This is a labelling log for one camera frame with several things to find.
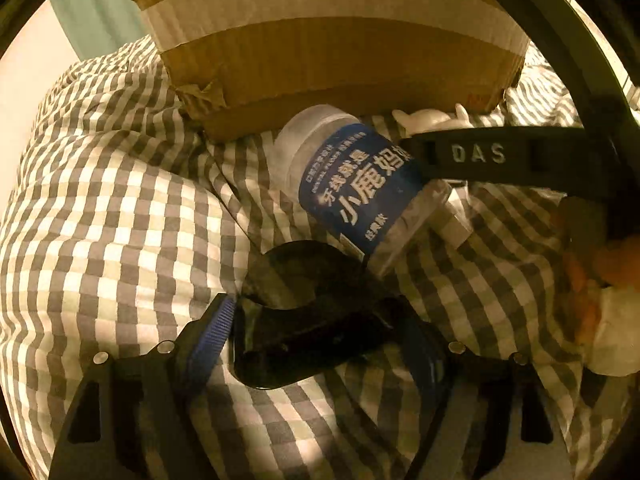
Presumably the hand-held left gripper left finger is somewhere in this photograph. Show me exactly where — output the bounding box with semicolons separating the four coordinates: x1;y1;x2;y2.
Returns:
47;294;237;480

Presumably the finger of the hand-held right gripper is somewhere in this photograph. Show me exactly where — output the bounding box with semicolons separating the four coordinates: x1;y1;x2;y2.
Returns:
399;126;603;183

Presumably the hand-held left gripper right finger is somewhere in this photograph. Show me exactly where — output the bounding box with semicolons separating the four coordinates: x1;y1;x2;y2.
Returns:
384;297;576;480

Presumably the clear jar with blue label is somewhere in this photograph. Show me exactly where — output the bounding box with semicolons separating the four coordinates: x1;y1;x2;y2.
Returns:
272;104;472;281

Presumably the person's right hand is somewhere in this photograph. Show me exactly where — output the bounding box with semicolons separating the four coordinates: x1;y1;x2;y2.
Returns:
552;196;640;348

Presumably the white figurine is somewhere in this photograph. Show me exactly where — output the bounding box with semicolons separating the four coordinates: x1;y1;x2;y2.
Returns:
391;104;476;137

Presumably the grey checkered blanket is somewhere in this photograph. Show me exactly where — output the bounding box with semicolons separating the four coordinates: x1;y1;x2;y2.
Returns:
0;35;640;480

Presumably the white cloth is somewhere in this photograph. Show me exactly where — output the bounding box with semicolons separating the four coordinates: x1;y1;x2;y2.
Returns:
586;280;640;377

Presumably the brown cardboard box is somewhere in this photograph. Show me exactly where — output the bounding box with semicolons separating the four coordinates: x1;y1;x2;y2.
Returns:
125;0;531;143

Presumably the teal curtain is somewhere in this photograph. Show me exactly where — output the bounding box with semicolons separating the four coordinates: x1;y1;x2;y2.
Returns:
50;0;156;58

